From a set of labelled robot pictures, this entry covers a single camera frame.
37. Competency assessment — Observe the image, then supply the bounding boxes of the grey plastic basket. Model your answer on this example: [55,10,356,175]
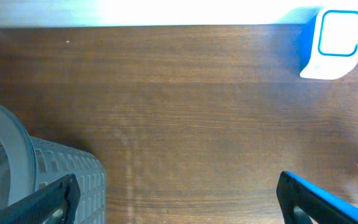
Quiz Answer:
[0,105,106,223]

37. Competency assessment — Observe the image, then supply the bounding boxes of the white barcode scanner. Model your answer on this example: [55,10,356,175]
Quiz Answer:
[299,7,358,80]

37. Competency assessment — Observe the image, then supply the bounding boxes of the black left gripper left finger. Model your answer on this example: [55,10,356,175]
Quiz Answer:
[0,174,80,224]

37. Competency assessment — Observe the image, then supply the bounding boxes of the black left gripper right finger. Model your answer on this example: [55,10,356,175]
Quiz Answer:
[276,171,358,224]

